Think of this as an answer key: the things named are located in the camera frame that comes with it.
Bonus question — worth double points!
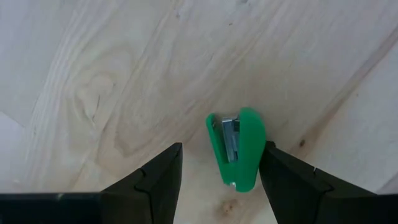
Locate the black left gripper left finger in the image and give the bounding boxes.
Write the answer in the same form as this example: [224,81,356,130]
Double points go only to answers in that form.
[101,142,183,224]

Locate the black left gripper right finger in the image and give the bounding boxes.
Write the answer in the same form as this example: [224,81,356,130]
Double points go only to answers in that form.
[259,140,379,224]

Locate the green mini stapler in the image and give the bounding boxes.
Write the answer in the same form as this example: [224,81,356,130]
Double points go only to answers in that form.
[205,107,267,193]

